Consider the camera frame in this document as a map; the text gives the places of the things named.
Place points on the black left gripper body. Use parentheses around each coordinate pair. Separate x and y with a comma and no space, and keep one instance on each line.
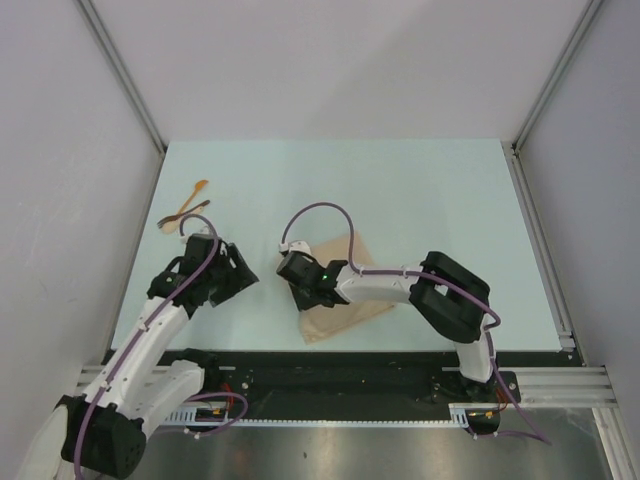
(212,275)

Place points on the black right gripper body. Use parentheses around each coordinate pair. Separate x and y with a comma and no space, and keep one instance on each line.
(303,297)

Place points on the beige cloth napkin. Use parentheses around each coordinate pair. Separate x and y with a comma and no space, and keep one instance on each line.
(321,323)

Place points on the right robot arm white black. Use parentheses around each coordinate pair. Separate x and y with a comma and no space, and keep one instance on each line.
(454,301)

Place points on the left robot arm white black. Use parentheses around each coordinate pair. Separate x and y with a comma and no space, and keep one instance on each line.
(110,422)

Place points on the light wooden spoon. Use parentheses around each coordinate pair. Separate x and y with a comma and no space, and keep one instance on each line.
(173,225)

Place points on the orange wooden spoon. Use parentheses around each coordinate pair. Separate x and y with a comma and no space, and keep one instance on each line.
(198,186)

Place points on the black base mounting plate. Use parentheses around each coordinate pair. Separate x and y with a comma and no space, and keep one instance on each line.
(272,407)

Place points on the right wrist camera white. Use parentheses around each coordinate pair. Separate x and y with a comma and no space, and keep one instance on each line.
(295,246)

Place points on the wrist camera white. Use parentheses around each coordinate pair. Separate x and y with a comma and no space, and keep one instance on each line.
(295,246)
(202,232)

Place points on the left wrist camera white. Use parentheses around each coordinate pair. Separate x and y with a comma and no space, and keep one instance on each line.
(202,232)

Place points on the white slotted cable duct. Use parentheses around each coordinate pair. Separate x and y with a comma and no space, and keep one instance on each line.
(202,418)

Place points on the right aluminium table rail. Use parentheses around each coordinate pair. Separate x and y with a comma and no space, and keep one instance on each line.
(550,279)

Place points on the front aluminium cross rail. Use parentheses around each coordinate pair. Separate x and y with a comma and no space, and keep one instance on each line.
(560,382)

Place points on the left aluminium frame post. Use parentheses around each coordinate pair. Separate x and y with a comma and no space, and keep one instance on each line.
(116,63)

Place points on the aluminium frame post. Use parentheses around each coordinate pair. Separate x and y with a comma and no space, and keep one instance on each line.
(116,63)
(560,68)

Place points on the right aluminium frame post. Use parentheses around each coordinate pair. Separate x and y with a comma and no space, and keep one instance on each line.
(560,68)

